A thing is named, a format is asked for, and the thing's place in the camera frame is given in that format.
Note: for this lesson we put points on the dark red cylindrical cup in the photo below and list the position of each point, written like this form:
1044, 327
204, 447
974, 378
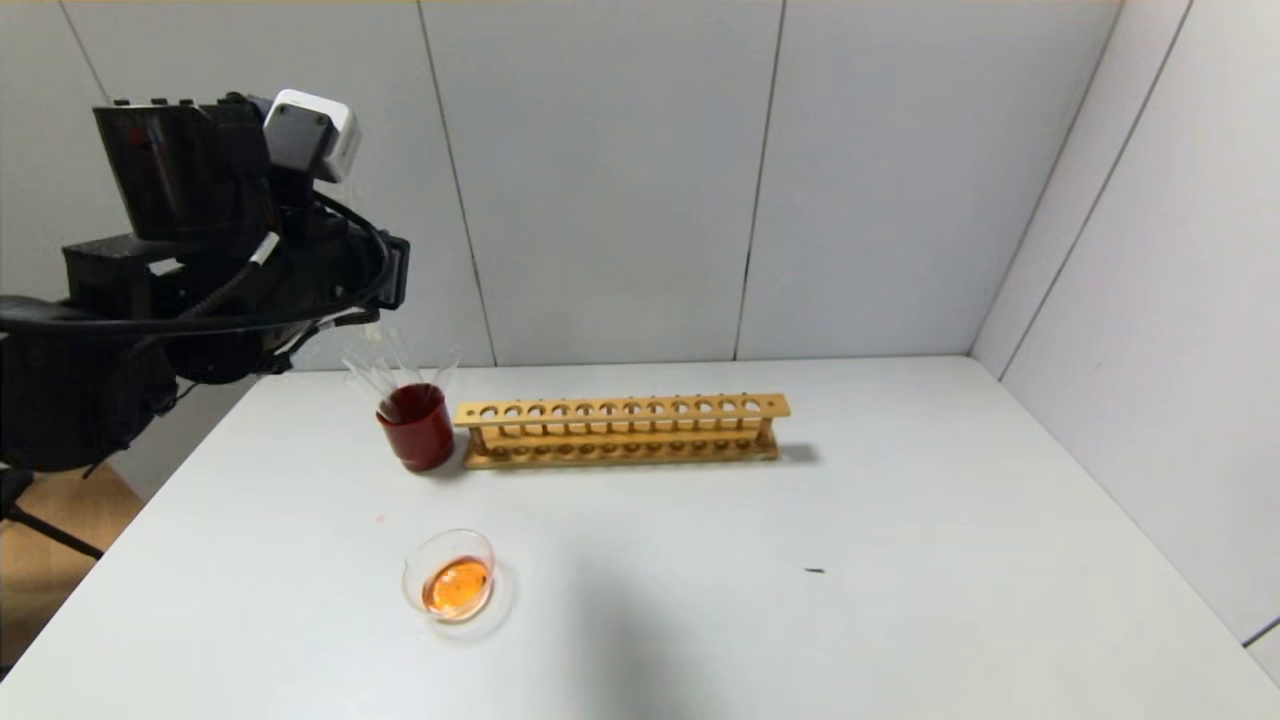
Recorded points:
418, 435

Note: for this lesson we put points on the clear glass beaker dish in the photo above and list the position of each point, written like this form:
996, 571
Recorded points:
458, 590

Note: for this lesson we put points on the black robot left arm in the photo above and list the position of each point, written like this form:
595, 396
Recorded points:
180, 170

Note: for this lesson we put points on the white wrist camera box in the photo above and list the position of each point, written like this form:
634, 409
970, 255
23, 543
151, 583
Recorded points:
312, 135

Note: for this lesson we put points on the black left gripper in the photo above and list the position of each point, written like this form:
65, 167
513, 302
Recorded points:
396, 271

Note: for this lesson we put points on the empty clear glass test tube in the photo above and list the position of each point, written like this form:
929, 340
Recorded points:
448, 365
388, 382
402, 355
360, 372

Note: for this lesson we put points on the wooden test tube rack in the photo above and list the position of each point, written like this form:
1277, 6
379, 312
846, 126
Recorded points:
620, 410

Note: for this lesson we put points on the black office chair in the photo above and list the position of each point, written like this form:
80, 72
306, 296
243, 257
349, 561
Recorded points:
10, 490

